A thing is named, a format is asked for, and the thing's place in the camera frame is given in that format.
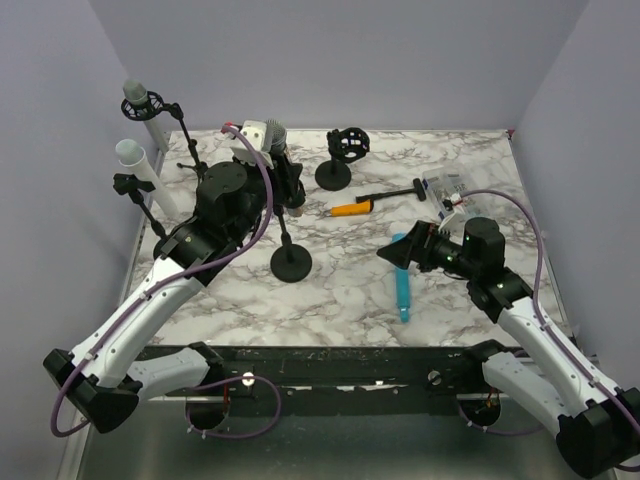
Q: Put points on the blue toy microphone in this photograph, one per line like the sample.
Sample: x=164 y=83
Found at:
x=403 y=294

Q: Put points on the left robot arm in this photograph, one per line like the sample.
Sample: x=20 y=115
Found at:
x=102 y=376

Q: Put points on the clear plastic screw box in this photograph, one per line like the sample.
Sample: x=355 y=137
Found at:
x=443 y=182

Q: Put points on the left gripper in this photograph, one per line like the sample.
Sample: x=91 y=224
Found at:
x=284 y=178

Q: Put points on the black front mounting rail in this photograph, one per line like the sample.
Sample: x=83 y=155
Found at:
x=344 y=381

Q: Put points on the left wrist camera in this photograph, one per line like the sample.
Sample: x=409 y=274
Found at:
x=249 y=141

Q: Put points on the white microphone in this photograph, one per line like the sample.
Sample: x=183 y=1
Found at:
x=140 y=105
x=133 y=156

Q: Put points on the glitter silver-head microphone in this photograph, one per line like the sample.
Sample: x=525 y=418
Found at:
x=278 y=147

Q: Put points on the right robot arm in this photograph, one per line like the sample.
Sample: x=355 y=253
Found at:
x=595 y=423

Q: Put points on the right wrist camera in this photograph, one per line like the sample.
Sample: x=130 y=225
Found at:
x=459 y=208

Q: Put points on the round-base shock-mount stand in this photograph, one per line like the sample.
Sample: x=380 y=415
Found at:
x=344 y=147

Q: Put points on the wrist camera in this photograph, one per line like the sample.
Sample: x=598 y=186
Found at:
x=249 y=141
x=459 y=208

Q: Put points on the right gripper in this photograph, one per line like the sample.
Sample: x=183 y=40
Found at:
x=418 y=246

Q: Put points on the white microphone on tripod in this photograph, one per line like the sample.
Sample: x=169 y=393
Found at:
x=140 y=105

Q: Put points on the round-base clip stand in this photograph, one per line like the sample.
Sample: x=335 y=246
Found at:
x=290 y=263

